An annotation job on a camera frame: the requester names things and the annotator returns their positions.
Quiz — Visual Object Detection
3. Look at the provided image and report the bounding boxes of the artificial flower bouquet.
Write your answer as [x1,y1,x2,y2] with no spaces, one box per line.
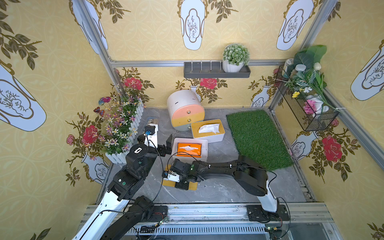
[283,45,341,117]

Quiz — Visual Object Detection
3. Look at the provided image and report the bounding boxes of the white fence flower planter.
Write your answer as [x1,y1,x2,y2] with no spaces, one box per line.
[94,95,145,164]

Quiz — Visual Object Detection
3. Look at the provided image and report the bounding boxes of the wooden slotted lid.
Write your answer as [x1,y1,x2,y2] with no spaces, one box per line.
[162,178,198,191]
[191,118,226,138]

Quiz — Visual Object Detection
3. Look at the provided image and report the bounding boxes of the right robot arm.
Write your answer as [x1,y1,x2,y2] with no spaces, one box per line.
[163,156,291,224]

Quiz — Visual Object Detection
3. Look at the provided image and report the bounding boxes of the potted green succulent plant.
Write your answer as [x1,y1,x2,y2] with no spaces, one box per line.
[223,43,250,73]

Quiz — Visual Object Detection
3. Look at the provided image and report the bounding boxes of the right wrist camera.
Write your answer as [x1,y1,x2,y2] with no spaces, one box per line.
[163,171,180,183]

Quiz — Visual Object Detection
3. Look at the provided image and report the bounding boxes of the white plastic box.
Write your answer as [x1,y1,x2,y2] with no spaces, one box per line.
[172,138,208,164]
[190,118,226,144]

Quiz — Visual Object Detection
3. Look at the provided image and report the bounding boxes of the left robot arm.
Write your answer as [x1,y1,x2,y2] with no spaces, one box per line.
[74,134,173,240]

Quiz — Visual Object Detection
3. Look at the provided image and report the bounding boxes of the grey wall shelf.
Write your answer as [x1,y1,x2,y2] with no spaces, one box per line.
[184,61,251,79]

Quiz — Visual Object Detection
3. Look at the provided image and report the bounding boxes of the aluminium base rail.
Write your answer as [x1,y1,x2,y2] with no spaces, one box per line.
[74,203,343,240]

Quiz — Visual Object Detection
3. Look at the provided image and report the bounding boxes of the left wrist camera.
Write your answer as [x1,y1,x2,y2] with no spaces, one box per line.
[144,124,159,148]

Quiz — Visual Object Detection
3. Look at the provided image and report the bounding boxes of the round pastel drawer cabinet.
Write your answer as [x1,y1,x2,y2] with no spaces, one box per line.
[167,90,205,131]

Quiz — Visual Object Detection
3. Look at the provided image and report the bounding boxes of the wooden tray with stones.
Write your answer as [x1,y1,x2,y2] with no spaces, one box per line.
[146,117,159,126]

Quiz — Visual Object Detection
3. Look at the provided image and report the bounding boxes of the green artificial grass mat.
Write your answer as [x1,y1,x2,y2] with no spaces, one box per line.
[227,110,294,171]

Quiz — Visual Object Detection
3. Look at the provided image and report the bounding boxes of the black wire wall basket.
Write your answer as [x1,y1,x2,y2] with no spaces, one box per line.
[276,66,340,132]

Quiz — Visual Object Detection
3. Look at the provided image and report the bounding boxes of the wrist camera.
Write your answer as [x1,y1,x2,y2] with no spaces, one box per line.
[163,171,180,183]
[144,124,159,148]

